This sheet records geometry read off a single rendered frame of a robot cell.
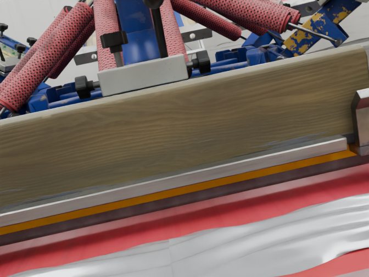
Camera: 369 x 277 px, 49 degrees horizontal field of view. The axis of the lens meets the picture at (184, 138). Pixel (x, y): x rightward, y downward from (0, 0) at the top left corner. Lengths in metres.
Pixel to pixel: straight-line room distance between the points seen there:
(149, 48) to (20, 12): 3.61
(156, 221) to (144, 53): 0.79
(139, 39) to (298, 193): 0.83
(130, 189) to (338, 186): 0.16
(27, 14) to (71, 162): 4.32
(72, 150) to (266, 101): 0.15
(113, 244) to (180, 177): 0.07
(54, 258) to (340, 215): 0.21
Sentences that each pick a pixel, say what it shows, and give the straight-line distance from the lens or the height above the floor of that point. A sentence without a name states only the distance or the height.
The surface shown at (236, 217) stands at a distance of 0.32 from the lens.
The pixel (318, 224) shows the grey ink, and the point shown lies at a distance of 0.28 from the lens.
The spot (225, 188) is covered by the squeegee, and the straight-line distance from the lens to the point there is 0.34.
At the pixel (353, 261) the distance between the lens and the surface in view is 0.25.
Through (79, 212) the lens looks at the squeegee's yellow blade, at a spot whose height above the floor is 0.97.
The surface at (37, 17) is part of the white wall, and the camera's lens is 4.59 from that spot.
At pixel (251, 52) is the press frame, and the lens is 0.96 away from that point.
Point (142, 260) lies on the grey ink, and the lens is 0.27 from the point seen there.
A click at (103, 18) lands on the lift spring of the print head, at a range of 0.91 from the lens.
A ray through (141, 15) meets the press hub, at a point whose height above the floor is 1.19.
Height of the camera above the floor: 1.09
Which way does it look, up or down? 12 degrees down
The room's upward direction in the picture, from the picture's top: 12 degrees counter-clockwise
